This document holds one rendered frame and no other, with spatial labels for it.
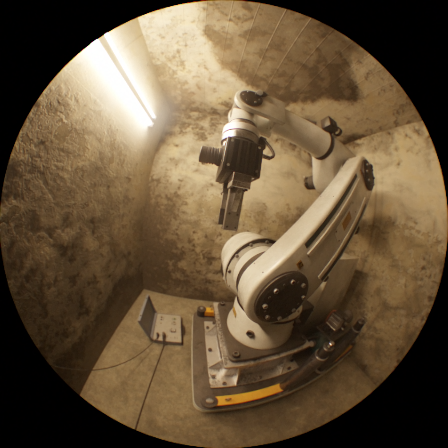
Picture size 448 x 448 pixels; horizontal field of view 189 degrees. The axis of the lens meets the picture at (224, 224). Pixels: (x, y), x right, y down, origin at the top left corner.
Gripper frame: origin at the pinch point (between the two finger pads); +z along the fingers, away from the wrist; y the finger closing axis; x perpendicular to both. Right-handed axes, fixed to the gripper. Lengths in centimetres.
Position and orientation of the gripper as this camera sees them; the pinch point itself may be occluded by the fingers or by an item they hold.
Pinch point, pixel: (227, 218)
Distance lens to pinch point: 53.4
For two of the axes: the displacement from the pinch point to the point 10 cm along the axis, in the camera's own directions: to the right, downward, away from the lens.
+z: -1.6, 9.8, 1.0
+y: -1.6, -1.3, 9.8
